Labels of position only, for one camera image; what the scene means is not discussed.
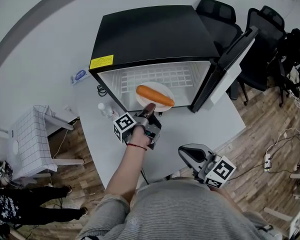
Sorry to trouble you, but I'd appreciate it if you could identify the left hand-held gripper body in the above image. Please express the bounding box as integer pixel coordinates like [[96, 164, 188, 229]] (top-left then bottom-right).
[[113, 110, 163, 151]]

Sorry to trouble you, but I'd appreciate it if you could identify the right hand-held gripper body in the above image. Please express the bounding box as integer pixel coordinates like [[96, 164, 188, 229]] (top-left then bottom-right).
[[193, 152, 237, 190]]

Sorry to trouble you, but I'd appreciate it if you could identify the orange carrot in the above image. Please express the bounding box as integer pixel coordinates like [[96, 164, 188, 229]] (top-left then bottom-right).
[[136, 84, 176, 107]]

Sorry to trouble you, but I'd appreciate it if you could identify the white plate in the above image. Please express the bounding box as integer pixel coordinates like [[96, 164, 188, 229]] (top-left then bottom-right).
[[135, 81, 176, 112]]

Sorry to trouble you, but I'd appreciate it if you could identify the black mini fridge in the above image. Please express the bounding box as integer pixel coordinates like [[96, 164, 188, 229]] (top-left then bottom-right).
[[88, 5, 260, 114]]

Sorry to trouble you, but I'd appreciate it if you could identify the person's left forearm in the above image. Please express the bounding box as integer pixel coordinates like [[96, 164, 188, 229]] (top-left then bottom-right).
[[103, 143, 148, 205]]

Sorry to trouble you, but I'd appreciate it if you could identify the person's right forearm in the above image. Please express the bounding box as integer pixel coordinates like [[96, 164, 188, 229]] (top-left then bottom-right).
[[211, 186, 243, 214]]

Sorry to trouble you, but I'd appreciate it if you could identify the person's left hand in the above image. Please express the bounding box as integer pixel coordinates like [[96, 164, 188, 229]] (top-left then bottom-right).
[[126, 125, 153, 150]]

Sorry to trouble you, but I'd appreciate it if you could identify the clear plastic water bottle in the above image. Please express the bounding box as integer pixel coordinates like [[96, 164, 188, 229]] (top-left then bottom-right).
[[97, 102, 120, 121]]

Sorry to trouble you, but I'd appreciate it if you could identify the white power strip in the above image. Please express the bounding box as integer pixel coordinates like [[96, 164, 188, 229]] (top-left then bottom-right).
[[263, 153, 273, 172]]

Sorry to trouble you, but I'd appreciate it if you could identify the person's grey striped sweater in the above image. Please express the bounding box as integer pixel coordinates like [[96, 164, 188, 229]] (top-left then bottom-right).
[[76, 176, 283, 240]]

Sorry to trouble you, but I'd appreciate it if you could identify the white blue tissue pack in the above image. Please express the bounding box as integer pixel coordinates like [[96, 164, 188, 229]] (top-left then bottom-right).
[[70, 67, 91, 86]]

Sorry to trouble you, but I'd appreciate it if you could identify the white grid cloth table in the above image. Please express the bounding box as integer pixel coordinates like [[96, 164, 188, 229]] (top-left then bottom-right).
[[8, 104, 85, 180]]

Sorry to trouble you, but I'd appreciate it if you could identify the black mesh office chair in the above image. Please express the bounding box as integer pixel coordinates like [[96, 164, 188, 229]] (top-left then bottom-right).
[[274, 28, 300, 108], [227, 5, 288, 107], [195, 0, 244, 57]]

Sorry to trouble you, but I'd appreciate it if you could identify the red string bracelet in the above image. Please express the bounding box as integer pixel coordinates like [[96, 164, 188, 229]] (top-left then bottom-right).
[[126, 142, 148, 151]]

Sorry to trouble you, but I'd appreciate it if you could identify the black floor cable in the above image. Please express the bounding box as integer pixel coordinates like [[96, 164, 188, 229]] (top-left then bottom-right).
[[228, 158, 300, 183]]

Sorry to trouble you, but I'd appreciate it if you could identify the white wire fridge shelf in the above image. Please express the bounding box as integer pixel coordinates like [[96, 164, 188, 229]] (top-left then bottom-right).
[[119, 68, 194, 94]]

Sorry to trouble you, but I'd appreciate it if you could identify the white floor cable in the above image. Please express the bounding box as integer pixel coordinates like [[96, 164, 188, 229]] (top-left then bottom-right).
[[265, 126, 300, 155]]

